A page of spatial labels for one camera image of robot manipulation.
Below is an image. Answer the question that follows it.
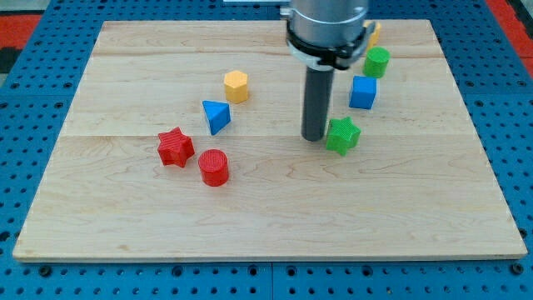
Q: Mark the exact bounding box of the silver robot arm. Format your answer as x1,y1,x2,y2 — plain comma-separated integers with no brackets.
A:
286,0,376,72

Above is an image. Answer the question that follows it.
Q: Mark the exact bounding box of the yellow block behind arm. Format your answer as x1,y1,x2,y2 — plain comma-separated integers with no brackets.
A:
366,21,381,50

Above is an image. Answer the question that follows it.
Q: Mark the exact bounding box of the blue cube block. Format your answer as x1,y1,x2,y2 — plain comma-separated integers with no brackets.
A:
349,76,377,110

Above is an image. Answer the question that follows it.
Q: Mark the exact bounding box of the red cylinder block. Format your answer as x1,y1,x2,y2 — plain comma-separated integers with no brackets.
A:
198,149,229,187

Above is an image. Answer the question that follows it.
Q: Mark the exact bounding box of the blue triangle block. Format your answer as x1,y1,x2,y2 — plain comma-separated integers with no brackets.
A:
202,100,231,135

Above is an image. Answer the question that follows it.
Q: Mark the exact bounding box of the yellow hexagon block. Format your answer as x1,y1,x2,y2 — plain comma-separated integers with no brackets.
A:
224,70,249,103

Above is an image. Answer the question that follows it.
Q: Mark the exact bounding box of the green star block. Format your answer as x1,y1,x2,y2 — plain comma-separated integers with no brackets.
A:
326,117,361,156

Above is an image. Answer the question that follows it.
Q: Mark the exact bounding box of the light wooden board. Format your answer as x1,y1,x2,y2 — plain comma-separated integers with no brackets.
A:
12,20,527,263

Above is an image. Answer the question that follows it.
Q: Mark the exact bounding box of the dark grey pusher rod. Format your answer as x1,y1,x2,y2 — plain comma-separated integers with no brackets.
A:
301,67,334,142

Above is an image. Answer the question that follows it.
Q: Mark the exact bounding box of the red star block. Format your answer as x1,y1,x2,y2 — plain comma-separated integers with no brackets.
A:
157,127,195,168

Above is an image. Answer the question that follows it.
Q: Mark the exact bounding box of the green cylinder block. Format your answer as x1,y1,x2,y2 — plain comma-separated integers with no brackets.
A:
363,47,391,78

